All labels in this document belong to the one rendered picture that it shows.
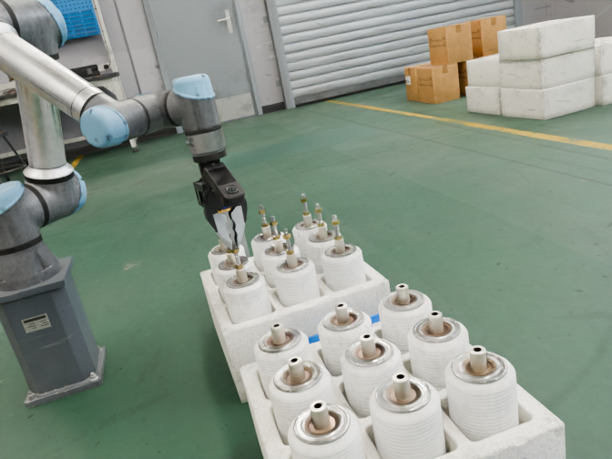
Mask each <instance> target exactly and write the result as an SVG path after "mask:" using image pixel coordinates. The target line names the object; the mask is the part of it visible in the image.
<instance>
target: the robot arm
mask: <svg viewBox="0 0 612 459"><path fill-rule="evenodd" d="M66 39H67V29H66V22H65V19H64V17H63V16H62V14H61V13H60V11H59V10H58V9H57V8H56V6H55V5H54V4H53V3H52V2H51V1H49V0H0V70H2V71H3V72H5V73H6V74H8V75H9V76H10V77H12V78H13V79H14V80H15V88H16V93H17V99H18V105H19V110H20V115H21V120H22V126H23V131H24V137H25V147H26V153H27V158H28V163H29V165H28V166H27V167H26V168H25V170H24V177H25V183H24V184H22V183H21V182H20V181H10V182H6V183H3V184H1V185H0V291H17V290H22V289H24V288H28V287H31V286H34V285H36V284H38V283H40V282H43V281H46V280H48V279H50V278H52V277H53V276H55V275H56V274H57V273H59V272H60V270H61V265H60V262H59V260H58V258H57V257H56V255H55V254H54V253H53V252H52V251H51V249H49V248H48V247H47V245H46V244H45V243H44V241H43V239H42V236H41V233H40V230H39V229H40V228H43V227H44V226H46V225H48V224H51V223H53V222H55V221H57V220H60V219H62V218H66V217H69V216H71V215H72V214H74V213H75V212H77V211H78V210H80V209H81V208H82V207H83V206H84V204H85V202H86V199H87V188H86V184H85V182H84V180H81V179H82V177H81V176H80V175H79V174H78V173H77V172H76V171H74V168H73V167H72V166H71V165H70V164H68V163H67V162H66V154H65V148H64V140H63V134H62V128H61V120H60V114H59V109H60V110H61V111H63V112H64V113H66V114H67V115H69V116H70V117H72V118H73V119H74V120H76V121H77V122H79V123H80V128H81V132H82V134H83V136H84V137H86V138H87V142H88V143H90V144H91V145H92V146H94V147H97V148H107V147H110V146H111V147H112V146H117V145H120V144H122V143H124V142H125V141H128V140H130V139H133V138H138V137H141V136H144V135H146V134H149V133H152V132H155V131H158V130H161V129H163V128H173V127H181V126H183V127H184V131H185V135H186V137H187V141H185V144H186V146H189V151H190V153H191V154H193V155H192V158H193V162H195V163H198V164H199V171H200V175H201V178H200V180H198V181H195V182H193V185H194V189H195V192H196V195H197V199H198V203H199V205H200V206H202V208H204V210H203V211H204V215H205V218H206V220H207V221H208V223H209V224H210V225H211V227H212V228H213V229H214V231H215V233H216V234H217V235H218V237H219V239H220V240H221V241H222V242H223V243H224V244H225V245H226V246H227V247H228V248H230V249H231V250H232V249H233V241H232V240H231V238H230V232H229V230H228V229H227V217H226V215H224V214H222V213H219V212H218V211H221V210H222V208H224V207H226V208H227V207H230V211H229V219H230V223H231V225H232V226H233V227H232V228H233V230H234V240H235V242H236V245H237V247H238V246H239V245H240V243H241V240H242V237H243V233H244V229H245V223H246V218H247V210H248V206H247V201H246V199H245V190H244V189H243V188H242V186H241V185H240V184H239V182H238V181H237V180H236V179H235V178H234V176H233V175H232V174H231V172H230V171H229V169H228V168H227V167H226V165H225V164H224V163H223V162H220V160H219V159H220V158H224V157H226V156H227V155H228V154H227V150H226V148H225V147H226V141H225V138H224V133H223V129H222V127H221V124H220V119H219V112H218V109H217V104H216V100H215V93H214V92H213V89H212V86H211V83H210V80H209V77H208V76H207V75H206V74H197V75H193V76H184V77H180V78H176V79H174V80H173V82H172V85H173V89H171V90H166V91H159V92H153V93H152V92H148V93H144V94H141V95H139V96H136V97H133V98H129V99H125V100H121V101H117V100H115V99H114V98H113V97H111V96H109V95H107V94H106V93H105V92H103V91H102V90H100V89H99V88H97V87H95V86H93V85H92V84H90V83H89V82H87V81H86V80H85V79H84V78H82V77H81V76H78V75H77V74H75V73H74V72H72V71H71V70H69V69H68V68H66V67H65V66H63V65H61V64H59V63H58V62H57V61H58V60H59V54H58V49H59V48H60V47H62V46H63V45H64V44H65V41H66ZM197 190H198V191H197ZM198 193H199V194H198Z"/></svg>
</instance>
